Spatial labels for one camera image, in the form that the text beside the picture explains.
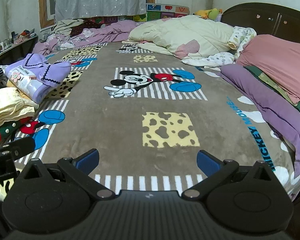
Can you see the purple sweater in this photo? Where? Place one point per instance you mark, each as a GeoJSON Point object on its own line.
{"type": "Point", "coordinates": [52, 71]}

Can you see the yellow green plush toy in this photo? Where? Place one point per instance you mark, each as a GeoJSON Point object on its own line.
{"type": "Point", "coordinates": [210, 13]}

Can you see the dark wooden headboard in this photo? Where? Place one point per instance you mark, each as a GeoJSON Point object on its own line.
{"type": "Point", "coordinates": [265, 17]}

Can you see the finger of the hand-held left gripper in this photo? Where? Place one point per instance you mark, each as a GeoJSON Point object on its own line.
{"type": "Point", "coordinates": [22, 145]}

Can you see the white floral blanket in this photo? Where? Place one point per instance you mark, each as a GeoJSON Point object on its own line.
{"type": "Point", "coordinates": [220, 58]}

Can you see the cream quilt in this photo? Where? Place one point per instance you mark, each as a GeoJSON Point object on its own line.
{"type": "Point", "coordinates": [185, 32]}

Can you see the clutter of small items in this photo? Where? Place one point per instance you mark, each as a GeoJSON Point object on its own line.
{"type": "Point", "coordinates": [17, 36]}

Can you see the beige crumpled clothes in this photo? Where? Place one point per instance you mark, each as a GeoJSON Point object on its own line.
{"type": "Point", "coordinates": [62, 26]}

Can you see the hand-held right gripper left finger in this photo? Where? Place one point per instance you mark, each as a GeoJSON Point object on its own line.
{"type": "Point", "coordinates": [88, 161]}

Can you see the cartoon printed blanket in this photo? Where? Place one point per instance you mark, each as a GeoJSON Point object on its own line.
{"type": "Point", "coordinates": [102, 120]}

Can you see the cream folded clothes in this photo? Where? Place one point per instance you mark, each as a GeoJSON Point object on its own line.
{"type": "Point", "coordinates": [7, 105]}

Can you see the maroon dotted cloth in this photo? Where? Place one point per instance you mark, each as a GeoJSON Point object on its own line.
{"type": "Point", "coordinates": [86, 26]}

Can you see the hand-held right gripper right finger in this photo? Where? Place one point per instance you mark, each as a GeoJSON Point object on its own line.
{"type": "Point", "coordinates": [207, 162]}

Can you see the pink pillow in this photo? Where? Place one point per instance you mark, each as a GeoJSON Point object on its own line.
{"type": "Point", "coordinates": [277, 60]}

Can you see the purple floral quilt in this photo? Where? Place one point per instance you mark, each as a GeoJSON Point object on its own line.
{"type": "Point", "coordinates": [102, 33]}

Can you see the purple pillow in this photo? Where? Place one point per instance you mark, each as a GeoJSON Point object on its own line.
{"type": "Point", "coordinates": [260, 92]}

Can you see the wooden window frame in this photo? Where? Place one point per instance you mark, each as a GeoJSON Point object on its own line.
{"type": "Point", "coordinates": [43, 5]}

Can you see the green patterned pillow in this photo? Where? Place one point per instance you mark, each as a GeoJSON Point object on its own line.
{"type": "Point", "coordinates": [272, 83]}

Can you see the dark side table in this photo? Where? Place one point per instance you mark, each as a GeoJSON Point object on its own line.
{"type": "Point", "coordinates": [17, 47]}

